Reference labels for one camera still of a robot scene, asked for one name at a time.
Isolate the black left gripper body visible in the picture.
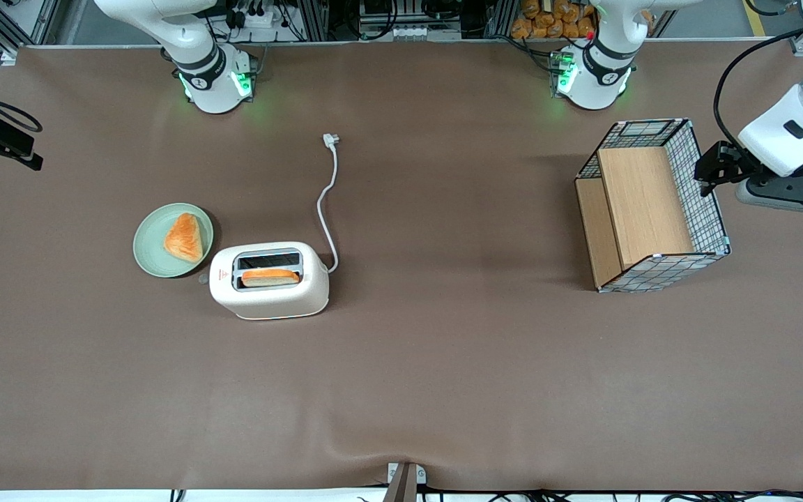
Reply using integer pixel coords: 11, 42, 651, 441
714, 141, 758, 184

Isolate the white two-slot toaster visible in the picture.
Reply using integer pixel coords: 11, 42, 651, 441
208, 241, 330, 321

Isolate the toast slice in toaster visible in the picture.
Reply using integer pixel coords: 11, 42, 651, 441
240, 268, 302, 289

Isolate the light green round plate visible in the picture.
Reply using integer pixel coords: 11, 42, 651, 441
133, 203, 215, 279

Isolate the triangular golden bread piece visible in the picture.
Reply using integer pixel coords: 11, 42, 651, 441
164, 213, 205, 264

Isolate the pile of orange bread rolls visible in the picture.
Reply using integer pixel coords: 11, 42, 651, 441
510, 0, 599, 40

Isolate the white power strip with plugs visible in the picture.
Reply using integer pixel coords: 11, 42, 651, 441
224, 0, 292, 33

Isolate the brown table cover mat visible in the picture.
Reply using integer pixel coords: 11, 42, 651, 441
0, 40, 803, 492

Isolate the grey electronics box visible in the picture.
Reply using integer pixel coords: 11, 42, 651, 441
358, 0, 466, 41

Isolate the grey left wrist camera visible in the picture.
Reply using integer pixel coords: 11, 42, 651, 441
735, 159, 803, 219

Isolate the wire basket with wooden panels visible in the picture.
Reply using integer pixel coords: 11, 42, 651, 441
574, 118, 732, 294

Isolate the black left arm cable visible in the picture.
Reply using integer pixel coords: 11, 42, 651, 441
713, 28, 803, 147

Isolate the white toaster power cord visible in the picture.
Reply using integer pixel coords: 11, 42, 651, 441
316, 134, 342, 274

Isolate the metal front camera mount bracket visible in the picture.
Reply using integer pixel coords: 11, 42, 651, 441
385, 462, 428, 502

